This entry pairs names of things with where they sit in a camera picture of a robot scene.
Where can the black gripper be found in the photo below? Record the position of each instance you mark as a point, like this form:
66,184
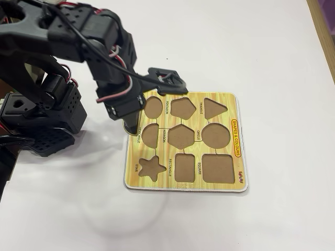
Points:
125,107

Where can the black semicircle piece yellow pin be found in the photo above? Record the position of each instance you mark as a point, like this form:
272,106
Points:
126,129

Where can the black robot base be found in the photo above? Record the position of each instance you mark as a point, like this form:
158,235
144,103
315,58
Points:
60,117

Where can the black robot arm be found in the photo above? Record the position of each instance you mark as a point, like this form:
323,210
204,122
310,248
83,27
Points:
39,39

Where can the wooden shape puzzle board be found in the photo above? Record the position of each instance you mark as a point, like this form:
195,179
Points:
188,159

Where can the purple background object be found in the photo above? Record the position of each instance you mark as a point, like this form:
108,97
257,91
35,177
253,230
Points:
328,13

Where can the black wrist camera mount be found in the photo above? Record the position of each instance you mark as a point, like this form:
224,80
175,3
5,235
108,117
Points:
167,78

